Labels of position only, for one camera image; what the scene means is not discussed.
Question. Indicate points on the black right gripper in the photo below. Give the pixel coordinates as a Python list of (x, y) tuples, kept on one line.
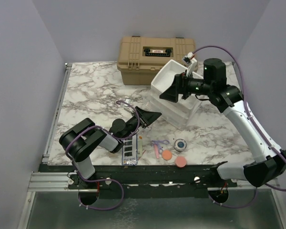
[(179, 85)]

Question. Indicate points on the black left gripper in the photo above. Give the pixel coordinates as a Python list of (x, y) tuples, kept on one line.
[(147, 118)]

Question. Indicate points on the clear plastic drawer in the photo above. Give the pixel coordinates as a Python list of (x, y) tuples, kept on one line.
[(148, 102)]

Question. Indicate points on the white plastic drawer organizer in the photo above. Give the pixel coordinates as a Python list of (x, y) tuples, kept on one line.
[(175, 110)]

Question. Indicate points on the purple eyelash curler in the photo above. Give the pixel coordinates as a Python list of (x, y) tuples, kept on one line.
[(159, 144)]

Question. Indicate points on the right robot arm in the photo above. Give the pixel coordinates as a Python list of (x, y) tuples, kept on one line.
[(269, 158)]

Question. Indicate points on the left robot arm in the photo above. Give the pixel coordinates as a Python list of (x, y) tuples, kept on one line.
[(82, 139)]

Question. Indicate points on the orange round makeup sponge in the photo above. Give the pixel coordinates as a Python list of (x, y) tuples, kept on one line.
[(167, 155)]

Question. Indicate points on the pink round makeup sponge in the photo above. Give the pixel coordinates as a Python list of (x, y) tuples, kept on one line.
[(180, 161)]

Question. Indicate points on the pink nail file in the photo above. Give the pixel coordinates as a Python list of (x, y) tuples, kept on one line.
[(156, 151)]

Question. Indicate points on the tan plastic toolbox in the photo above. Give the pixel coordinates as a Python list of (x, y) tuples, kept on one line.
[(138, 69)]

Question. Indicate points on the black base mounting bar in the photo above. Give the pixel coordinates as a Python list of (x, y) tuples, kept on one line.
[(114, 182)]

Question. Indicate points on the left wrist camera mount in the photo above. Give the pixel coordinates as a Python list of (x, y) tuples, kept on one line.
[(126, 107)]

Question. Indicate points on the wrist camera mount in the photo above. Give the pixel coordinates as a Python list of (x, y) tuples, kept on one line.
[(126, 107), (191, 63)]

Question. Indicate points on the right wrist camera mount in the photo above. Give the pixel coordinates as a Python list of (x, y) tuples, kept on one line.
[(191, 63)]

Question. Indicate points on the black toolbox handle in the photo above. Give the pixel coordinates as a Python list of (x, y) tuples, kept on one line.
[(157, 52)]

